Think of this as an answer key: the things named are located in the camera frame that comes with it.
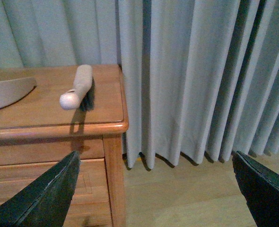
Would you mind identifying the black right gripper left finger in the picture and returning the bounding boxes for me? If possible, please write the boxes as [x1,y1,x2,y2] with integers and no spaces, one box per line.
[0,151,80,227]

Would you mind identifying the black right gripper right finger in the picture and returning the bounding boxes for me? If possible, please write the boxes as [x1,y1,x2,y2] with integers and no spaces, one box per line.
[232,151,279,227]

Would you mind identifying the beige hand brush black bristles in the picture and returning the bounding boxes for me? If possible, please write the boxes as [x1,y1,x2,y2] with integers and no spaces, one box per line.
[60,65,94,111]

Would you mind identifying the beige plastic dustpan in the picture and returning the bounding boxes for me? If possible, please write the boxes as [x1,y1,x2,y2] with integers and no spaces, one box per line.
[0,77,37,109]

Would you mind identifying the wooden nightstand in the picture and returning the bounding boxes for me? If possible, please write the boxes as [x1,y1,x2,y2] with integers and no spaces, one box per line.
[0,65,129,227]

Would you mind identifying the grey pleated curtain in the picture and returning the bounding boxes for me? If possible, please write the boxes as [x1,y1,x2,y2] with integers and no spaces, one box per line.
[0,0,279,168]

